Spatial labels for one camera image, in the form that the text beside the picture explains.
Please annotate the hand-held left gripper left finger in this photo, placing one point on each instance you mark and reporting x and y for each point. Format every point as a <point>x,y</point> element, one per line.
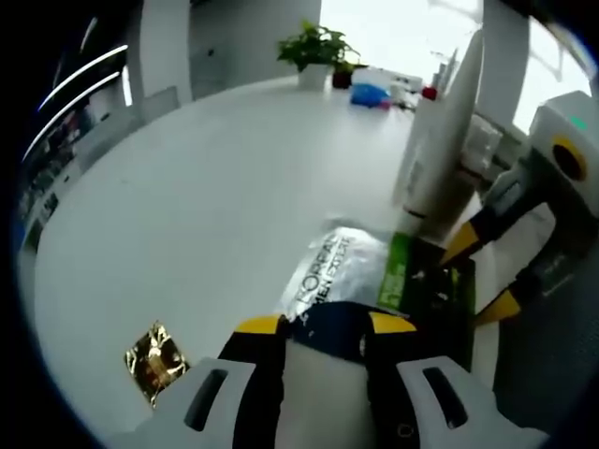
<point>257,388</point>

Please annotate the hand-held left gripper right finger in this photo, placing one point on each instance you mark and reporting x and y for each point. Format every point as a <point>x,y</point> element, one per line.
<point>398,388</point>

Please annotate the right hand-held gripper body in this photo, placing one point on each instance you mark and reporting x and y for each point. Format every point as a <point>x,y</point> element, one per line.
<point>543,121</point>

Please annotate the white slim skincare bottle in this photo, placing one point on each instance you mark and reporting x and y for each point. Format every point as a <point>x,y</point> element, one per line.
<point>484,145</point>

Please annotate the white skincare tube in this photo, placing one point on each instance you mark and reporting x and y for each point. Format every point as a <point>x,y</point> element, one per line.
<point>461,140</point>

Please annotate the gold foil skincare sachet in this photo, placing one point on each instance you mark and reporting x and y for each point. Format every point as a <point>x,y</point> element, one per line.
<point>156,362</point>

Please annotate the silver blue skincare sachet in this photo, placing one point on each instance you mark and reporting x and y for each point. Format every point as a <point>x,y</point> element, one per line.
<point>337,271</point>

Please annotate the blue plastic packet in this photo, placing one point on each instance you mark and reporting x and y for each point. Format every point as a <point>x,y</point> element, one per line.
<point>369,96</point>

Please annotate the dark red plant pot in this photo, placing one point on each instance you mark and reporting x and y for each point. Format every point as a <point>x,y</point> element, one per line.
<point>342,79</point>

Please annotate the white plant pot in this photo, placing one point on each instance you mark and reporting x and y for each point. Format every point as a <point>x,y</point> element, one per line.
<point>313,77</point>

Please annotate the green potted plant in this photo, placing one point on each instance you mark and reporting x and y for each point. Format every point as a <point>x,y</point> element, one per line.
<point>318,44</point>

